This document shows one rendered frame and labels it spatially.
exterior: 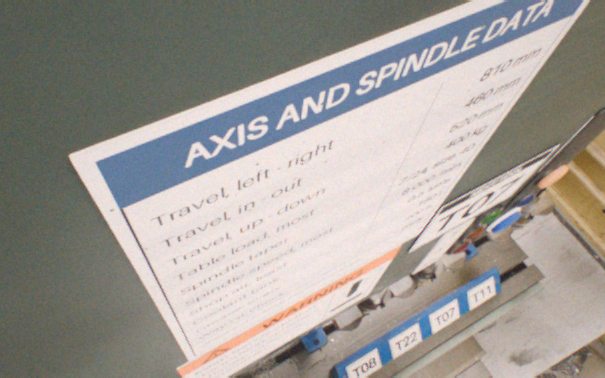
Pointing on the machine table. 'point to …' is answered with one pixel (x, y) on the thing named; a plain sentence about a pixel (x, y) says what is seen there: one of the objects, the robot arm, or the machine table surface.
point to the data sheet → (313, 164)
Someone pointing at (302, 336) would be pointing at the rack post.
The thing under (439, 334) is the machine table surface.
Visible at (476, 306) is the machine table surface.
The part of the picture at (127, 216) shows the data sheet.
